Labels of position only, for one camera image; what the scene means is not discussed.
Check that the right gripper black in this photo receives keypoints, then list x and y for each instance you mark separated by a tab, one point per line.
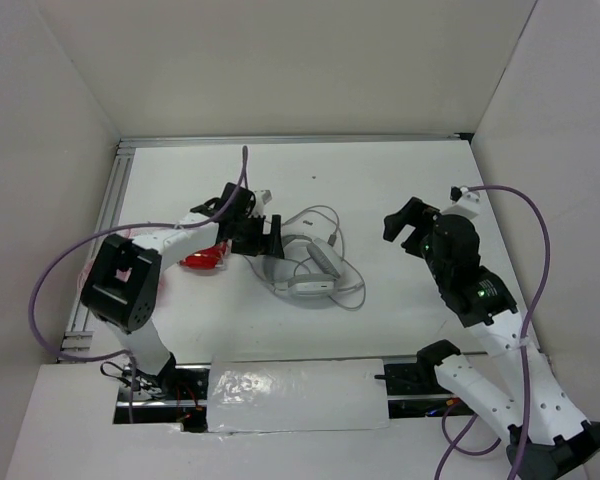
413	228

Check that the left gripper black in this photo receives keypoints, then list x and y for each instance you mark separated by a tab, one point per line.
268	237

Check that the red wrapped headphones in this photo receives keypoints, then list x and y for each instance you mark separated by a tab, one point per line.
206	259

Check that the aluminium frame rail back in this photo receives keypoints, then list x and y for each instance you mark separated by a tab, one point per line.
156	142

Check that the white taped cover sheet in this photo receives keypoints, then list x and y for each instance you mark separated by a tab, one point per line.
304	396

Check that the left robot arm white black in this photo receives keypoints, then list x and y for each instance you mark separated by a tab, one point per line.
134	327

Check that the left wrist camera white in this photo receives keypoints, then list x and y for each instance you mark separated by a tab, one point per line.
262	197

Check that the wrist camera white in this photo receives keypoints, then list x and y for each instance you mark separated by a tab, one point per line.
464	203
262	197

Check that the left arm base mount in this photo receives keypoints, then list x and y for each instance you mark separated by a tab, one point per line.
184	404

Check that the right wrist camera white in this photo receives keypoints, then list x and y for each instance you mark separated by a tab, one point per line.
464	203

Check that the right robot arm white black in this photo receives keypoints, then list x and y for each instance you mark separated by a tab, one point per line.
545	434

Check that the white grey headphones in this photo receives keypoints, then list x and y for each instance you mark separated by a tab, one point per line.
318	277

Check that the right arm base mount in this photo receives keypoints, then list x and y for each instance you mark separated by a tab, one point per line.
412	388

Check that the aluminium frame rail left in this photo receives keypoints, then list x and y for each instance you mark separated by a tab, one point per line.
80	328

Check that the aluminium frame rail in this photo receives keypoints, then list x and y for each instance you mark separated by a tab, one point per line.
156	142
80	328

